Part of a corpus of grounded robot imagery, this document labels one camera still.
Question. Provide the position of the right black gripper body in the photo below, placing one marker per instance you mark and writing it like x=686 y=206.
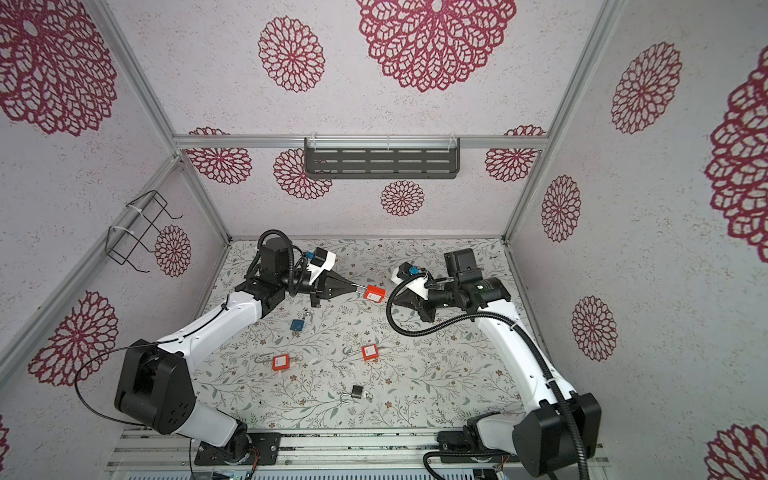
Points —
x=427 y=310

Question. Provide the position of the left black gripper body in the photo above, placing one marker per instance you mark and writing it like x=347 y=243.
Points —
x=318 y=288

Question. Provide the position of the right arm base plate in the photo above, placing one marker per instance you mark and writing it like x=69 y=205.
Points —
x=456 y=446

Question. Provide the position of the aluminium front rail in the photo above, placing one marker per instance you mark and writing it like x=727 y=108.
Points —
x=373 y=453

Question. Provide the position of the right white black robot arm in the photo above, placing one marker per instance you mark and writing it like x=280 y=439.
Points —
x=560 y=427

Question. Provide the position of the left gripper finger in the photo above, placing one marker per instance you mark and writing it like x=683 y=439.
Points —
x=337 y=291
x=341 y=280

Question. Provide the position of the grey slotted wall shelf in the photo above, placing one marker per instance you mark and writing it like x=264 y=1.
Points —
x=382 y=159

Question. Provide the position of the red padlock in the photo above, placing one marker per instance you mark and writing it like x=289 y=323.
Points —
x=277 y=362
x=365 y=353
x=372 y=293

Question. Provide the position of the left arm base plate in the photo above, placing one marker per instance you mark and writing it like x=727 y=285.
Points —
x=244 y=449

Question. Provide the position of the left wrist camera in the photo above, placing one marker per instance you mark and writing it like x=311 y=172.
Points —
x=321 y=259

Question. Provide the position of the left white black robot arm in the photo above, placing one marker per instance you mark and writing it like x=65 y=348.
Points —
x=155 y=387

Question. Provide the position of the black wire wall basket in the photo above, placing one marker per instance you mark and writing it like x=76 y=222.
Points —
x=147 y=209

